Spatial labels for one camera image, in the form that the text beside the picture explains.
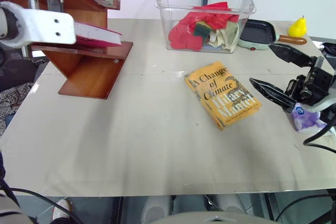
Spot red hardcover book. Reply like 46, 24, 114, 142
73, 21, 123, 48

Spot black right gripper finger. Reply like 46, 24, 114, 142
268, 43, 315, 68
249, 77, 298, 111

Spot green and yellow sponge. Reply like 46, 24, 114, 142
193, 22, 212, 45

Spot plaid clothing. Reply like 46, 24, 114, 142
0, 81, 35, 137

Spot wooden bookshelf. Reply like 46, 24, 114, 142
0, 0, 134, 101

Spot red cloth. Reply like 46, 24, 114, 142
168, 2, 239, 51

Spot black floor cable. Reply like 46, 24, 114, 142
0, 179, 83, 224

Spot beige cloth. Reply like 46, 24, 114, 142
206, 21, 240, 52

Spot mint green electric frying pan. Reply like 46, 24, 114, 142
237, 19, 308, 52

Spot grey robot body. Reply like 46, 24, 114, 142
141, 194, 277, 224

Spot clear plastic storage bin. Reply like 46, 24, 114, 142
154, 0, 257, 55

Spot purple tissue pack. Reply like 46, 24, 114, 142
290, 102, 328, 132

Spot black object at table edge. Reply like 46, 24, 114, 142
321, 41, 336, 57

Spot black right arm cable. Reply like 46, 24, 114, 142
302, 111, 336, 154

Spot yellow pear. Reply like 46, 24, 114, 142
288, 15, 308, 37

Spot yellow paperback book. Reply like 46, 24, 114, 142
184, 61, 263, 131

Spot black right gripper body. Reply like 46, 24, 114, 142
285, 56, 335, 106

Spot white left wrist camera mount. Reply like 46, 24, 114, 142
0, 1, 77, 49

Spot white shoe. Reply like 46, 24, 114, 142
52, 198, 74, 221

